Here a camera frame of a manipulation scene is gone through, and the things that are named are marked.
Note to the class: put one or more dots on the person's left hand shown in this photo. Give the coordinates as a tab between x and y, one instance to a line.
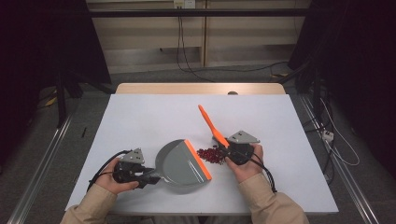
109	180

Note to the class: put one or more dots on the yellow floor tape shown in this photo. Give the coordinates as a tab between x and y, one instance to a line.
51	101
279	75

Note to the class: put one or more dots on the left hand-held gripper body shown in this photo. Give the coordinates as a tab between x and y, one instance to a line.
132	157

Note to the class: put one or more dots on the grey dustpan with orange edge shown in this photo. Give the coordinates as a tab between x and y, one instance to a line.
182	165

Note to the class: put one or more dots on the red beans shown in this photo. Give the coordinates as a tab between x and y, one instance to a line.
211	155

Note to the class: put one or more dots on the person's right hand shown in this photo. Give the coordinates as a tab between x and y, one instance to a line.
247	171

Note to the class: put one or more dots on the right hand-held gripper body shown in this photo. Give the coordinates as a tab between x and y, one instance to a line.
243	137

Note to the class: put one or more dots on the metal floor rail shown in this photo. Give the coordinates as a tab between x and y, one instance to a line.
39	174
353	191

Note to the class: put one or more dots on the white power adapter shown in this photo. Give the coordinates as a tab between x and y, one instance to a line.
328	135

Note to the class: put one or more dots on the white wall outlet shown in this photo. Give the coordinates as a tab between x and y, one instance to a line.
184	3

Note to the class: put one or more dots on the black metal stand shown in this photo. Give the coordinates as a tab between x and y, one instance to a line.
61	105

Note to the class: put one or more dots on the black curtain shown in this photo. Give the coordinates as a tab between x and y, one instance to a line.
31	46
358	46

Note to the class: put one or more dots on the orange brush with grey bristles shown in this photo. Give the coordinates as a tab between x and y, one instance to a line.
211	124

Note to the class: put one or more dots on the black horizontal beam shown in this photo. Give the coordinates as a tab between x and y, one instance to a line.
218	12

